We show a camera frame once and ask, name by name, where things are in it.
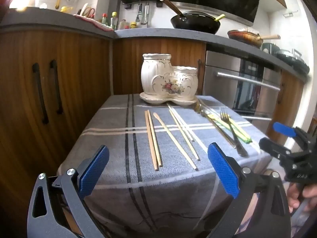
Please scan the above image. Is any gold metal fork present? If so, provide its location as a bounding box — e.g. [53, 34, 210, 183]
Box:
[219, 107, 248, 157]

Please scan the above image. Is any black cabinet handle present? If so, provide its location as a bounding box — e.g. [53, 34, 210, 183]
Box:
[32, 63, 49, 125]
[50, 60, 63, 115]

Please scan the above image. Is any white towel with red trim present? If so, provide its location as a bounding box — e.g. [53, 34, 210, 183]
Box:
[74, 14, 115, 32]

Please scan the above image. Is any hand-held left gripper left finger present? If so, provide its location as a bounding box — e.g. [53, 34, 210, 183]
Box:
[27, 145, 110, 238]

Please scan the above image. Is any green yellow chopstick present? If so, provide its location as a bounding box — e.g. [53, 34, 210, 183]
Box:
[207, 115, 249, 144]
[207, 113, 252, 142]

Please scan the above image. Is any pale flat-tipped bamboo stick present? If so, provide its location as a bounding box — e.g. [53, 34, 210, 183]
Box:
[153, 112, 199, 171]

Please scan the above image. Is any black wok with brown handle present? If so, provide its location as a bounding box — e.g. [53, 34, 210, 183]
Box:
[160, 0, 221, 35]

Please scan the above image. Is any white chopstick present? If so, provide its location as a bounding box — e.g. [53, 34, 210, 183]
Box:
[171, 107, 197, 140]
[167, 103, 195, 142]

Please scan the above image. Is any wooden kitchen cabinet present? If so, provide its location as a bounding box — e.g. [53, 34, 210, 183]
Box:
[0, 30, 207, 199]

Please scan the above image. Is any pale bamboo chopstick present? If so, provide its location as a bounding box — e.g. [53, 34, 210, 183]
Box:
[169, 109, 201, 161]

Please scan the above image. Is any grey kitchen countertop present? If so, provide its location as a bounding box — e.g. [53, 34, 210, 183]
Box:
[0, 7, 310, 83]

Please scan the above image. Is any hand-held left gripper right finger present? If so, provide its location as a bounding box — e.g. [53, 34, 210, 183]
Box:
[207, 142, 291, 238]

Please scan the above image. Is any grey plaid tablecloth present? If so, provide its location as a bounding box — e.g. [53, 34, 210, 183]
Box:
[57, 94, 273, 238]

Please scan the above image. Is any person's right hand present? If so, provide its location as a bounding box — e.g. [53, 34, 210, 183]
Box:
[287, 182, 317, 214]

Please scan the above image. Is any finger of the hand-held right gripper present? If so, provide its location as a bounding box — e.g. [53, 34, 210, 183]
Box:
[273, 122, 307, 140]
[259, 137, 293, 164]

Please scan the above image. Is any floral ceramic utensil holder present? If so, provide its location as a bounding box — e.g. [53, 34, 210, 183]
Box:
[139, 53, 199, 105]

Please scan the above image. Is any hanging metal utensil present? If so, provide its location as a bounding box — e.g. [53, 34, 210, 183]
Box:
[135, 2, 143, 23]

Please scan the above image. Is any brown frying pan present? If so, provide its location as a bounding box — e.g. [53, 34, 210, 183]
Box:
[227, 29, 281, 48]

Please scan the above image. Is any gold metal spoon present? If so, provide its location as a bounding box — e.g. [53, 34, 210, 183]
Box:
[194, 103, 236, 149]

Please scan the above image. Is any dark pot with lid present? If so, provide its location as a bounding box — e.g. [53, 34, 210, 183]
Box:
[262, 42, 310, 74]

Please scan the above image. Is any metal oven handle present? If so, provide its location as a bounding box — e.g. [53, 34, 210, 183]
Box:
[215, 71, 281, 91]

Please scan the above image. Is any hanging metal ladle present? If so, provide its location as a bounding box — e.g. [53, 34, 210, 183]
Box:
[141, 2, 150, 26]

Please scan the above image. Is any black wall spice rack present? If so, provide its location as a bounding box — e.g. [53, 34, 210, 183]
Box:
[118, 0, 167, 10]

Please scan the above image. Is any stainless steel oven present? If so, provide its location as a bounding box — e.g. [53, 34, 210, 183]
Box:
[202, 50, 283, 140]

